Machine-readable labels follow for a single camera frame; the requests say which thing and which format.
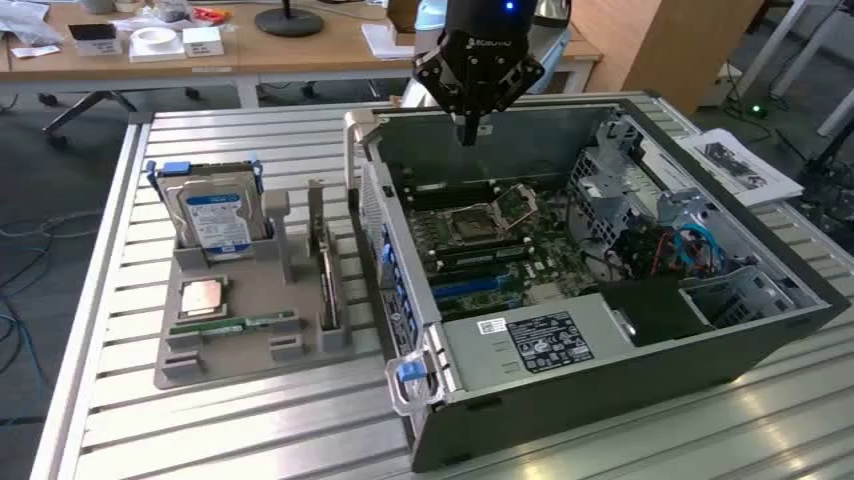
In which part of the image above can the hard disk in blue caddy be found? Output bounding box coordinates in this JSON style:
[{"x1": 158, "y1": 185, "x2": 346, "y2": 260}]
[{"x1": 144, "y1": 154, "x2": 266, "y2": 262}]

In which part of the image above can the CPU with metal lid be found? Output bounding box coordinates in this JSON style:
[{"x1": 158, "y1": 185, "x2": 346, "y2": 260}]
[{"x1": 177, "y1": 278, "x2": 225, "y2": 317}]

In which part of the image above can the white box with black top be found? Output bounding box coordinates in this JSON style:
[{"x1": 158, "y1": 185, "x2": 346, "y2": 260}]
[{"x1": 68, "y1": 23, "x2": 124, "y2": 57}]

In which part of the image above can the case handle with blue latch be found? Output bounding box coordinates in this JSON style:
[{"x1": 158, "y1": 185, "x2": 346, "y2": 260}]
[{"x1": 384, "y1": 349, "x2": 445, "y2": 416}]

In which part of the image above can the grey power supply with label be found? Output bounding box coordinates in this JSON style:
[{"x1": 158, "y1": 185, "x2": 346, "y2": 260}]
[{"x1": 439, "y1": 292, "x2": 635, "y2": 396}]

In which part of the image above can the blue wire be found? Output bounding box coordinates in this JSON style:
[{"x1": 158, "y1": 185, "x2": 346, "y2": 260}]
[{"x1": 671, "y1": 224, "x2": 727, "y2": 275}]

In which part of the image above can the loose green RAM stick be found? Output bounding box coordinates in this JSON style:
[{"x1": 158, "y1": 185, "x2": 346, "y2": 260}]
[{"x1": 168, "y1": 310, "x2": 296, "y2": 335}]

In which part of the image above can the wooden cabinet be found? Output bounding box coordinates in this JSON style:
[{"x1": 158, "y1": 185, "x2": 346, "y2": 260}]
[{"x1": 569, "y1": 0, "x2": 765, "y2": 116}]

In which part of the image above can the grey parts rack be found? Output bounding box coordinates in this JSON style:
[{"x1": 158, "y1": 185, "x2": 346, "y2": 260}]
[{"x1": 152, "y1": 188, "x2": 356, "y2": 391}]

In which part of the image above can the open socket cover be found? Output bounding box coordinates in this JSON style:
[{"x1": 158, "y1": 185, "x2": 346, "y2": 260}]
[{"x1": 491, "y1": 183, "x2": 540, "y2": 229}]

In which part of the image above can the CPU socket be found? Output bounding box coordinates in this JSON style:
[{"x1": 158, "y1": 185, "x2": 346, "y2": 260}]
[{"x1": 445, "y1": 207, "x2": 499, "y2": 246}]

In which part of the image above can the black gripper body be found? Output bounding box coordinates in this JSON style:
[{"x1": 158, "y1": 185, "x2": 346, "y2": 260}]
[{"x1": 436, "y1": 0, "x2": 539, "y2": 101}]

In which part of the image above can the wooden desk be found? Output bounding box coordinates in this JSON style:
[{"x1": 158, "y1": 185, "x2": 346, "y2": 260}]
[{"x1": 0, "y1": 0, "x2": 605, "y2": 109}]

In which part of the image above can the large metal disk bay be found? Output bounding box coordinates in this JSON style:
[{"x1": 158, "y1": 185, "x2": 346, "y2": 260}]
[{"x1": 565, "y1": 117, "x2": 672, "y2": 251}]

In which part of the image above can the blue floor cable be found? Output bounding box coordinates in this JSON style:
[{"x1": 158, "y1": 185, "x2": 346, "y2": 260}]
[{"x1": 0, "y1": 239, "x2": 52, "y2": 429}]

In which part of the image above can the small metal disk bay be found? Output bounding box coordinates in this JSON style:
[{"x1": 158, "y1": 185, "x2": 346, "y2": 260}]
[{"x1": 679, "y1": 267, "x2": 801, "y2": 331}]

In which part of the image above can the black round lamp base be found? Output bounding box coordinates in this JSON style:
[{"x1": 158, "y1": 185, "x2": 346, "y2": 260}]
[{"x1": 254, "y1": 0, "x2": 326, "y2": 37}]

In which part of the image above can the dark grey PC case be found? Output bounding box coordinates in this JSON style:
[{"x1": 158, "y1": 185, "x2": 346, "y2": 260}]
[{"x1": 342, "y1": 97, "x2": 835, "y2": 474}]

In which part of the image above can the grey floor cable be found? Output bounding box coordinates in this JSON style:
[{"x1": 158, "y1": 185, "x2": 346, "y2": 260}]
[{"x1": 0, "y1": 209, "x2": 101, "y2": 239}]

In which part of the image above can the graphics card with black cooler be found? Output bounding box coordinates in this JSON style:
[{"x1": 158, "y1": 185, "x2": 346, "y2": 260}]
[{"x1": 305, "y1": 178, "x2": 345, "y2": 334}]

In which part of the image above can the green motherboard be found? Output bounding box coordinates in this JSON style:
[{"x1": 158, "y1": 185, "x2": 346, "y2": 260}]
[{"x1": 392, "y1": 167, "x2": 601, "y2": 321}]

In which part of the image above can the plain white box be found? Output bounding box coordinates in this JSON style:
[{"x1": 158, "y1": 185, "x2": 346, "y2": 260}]
[{"x1": 180, "y1": 26, "x2": 224, "y2": 59}]

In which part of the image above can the white table frame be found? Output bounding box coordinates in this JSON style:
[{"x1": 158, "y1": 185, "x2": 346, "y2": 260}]
[{"x1": 732, "y1": 0, "x2": 854, "y2": 139}]

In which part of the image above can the printed paper stack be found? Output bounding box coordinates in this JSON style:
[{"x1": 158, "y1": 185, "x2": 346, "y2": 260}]
[{"x1": 676, "y1": 128, "x2": 805, "y2": 209}]

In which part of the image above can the blue expansion slot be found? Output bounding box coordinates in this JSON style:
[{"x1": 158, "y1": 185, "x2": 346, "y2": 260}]
[{"x1": 429, "y1": 276, "x2": 505, "y2": 301}]

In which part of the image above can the black chair base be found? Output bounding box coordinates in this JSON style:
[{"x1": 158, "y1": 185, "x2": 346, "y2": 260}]
[{"x1": 42, "y1": 88, "x2": 201, "y2": 149}]

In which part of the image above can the white paper pile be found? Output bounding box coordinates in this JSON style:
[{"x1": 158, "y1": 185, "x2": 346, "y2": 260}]
[{"x1": 361, "y1": 22, "x2": 419, "y2": 61}]

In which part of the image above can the beige case handle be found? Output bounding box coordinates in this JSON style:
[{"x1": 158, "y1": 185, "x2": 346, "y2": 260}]
[{"x1": 342, "y1": 110, "x2": 381, "y2": 194}]

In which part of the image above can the clear plastic bag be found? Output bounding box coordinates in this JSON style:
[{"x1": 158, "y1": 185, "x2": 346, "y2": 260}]
[{"x1": 0, "y1": 0, "x2": 65, "y2": 46}]

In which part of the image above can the white box with tape roll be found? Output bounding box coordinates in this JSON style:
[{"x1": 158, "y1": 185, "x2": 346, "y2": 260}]
[{"x1": 126, "y1": 27, "x2": 186, "y2": 64}]

